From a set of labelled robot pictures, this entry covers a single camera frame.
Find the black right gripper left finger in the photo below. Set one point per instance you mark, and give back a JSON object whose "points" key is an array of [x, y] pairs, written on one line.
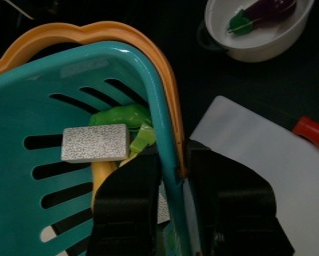
{"points": [[123, 206]]}

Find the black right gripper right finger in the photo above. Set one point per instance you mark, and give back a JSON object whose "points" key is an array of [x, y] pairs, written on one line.
{"points": [[237, 206]]}

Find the teal basket with orange rim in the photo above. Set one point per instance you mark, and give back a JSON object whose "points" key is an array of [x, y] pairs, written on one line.
{"points": [[29, 110]]}

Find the white cutting board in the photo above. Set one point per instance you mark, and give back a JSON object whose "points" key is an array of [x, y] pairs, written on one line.
{"points": [[256, 146]]}

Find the speckled toy sushi block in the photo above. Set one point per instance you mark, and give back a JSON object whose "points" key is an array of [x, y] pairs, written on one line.
{"points": [[95, 143]]}

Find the yellow toy corn green husk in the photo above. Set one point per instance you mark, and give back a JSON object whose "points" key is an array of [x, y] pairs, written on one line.
{"points": [[122, 116]]}

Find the red toy bottle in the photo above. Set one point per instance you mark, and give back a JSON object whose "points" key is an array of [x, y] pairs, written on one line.
{"points": [[316, 133]]}

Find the white toy pot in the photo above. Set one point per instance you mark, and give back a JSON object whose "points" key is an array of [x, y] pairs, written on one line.
{"points": [[264, 43]]}

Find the purple toy eggplant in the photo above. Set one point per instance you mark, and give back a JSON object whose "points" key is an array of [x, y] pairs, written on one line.
{"points": [[266, 11]]}

